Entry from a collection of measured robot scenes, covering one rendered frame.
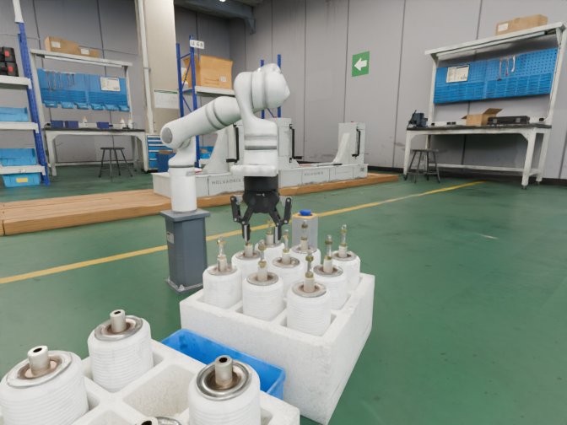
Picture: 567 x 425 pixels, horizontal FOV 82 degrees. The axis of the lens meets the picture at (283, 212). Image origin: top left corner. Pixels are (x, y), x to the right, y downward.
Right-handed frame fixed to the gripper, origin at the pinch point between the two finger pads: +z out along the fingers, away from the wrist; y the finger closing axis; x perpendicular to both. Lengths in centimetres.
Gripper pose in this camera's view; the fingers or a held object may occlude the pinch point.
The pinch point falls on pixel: (261, 235)
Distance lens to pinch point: 73.7
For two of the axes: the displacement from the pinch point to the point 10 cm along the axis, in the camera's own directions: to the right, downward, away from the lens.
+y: -9.9, -0.4, 1.7
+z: 0.0, 9.8, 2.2
